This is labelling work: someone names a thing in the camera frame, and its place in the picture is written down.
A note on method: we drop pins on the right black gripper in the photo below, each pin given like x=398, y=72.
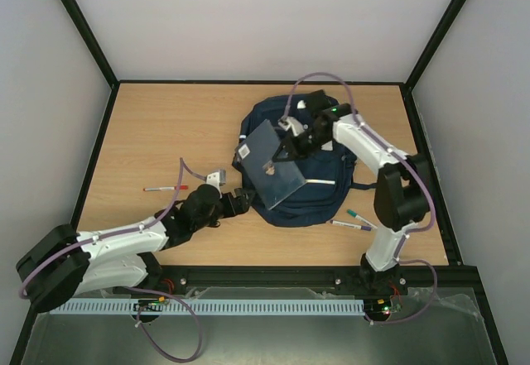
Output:
x=298, y=142

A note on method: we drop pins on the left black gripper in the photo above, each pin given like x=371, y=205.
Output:
x=243, y=208

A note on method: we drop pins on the dark blue hardcover book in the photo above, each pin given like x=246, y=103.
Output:
x=274, y=181

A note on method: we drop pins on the navy blue student backpack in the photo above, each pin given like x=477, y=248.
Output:
x=328, y=171

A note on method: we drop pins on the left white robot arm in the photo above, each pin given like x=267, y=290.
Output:
x=66, y=263

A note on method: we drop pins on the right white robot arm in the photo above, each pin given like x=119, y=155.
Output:
x=402, y=195

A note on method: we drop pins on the red pen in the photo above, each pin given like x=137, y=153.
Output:
x=166, y=188

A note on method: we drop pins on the purple marker pen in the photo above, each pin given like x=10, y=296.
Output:
x=350, y=225

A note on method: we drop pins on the green marker pen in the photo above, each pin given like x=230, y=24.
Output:
x=362, y=219

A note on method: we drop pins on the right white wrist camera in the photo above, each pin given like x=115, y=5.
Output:
x=292, y=125

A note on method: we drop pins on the black aluminium frame rail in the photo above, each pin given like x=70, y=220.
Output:
x=447, y=276

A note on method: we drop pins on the light blue slotted cable duct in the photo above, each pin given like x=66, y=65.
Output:
x=203, y=307

